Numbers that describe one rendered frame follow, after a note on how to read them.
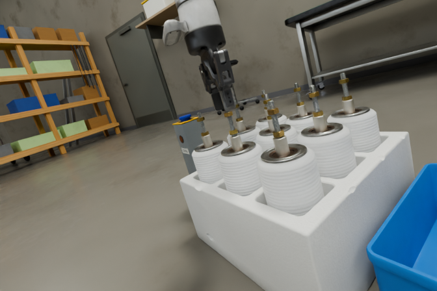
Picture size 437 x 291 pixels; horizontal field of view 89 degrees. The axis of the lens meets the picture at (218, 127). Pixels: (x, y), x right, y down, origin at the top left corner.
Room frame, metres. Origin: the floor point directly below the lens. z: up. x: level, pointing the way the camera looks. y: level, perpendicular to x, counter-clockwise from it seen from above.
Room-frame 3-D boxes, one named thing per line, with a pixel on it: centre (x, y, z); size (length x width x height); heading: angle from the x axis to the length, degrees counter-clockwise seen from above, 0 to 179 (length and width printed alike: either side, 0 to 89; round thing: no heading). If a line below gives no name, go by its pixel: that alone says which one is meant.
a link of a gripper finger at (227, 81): (0.41, -0.03, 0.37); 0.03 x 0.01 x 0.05; 14
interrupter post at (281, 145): (0.35, -0.09, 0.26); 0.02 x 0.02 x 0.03
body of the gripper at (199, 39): (0.45, -0.02, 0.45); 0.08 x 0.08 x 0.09
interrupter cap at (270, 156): (0.35, -0.09, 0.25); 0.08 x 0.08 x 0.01
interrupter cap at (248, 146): (0.45, -0.03, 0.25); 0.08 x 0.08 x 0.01
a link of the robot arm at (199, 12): (0.45, 0.00, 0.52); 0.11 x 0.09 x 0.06; 104
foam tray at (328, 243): (0.52, -0.13, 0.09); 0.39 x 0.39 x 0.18; 33
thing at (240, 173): (0.45, -0.03, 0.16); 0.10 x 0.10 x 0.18
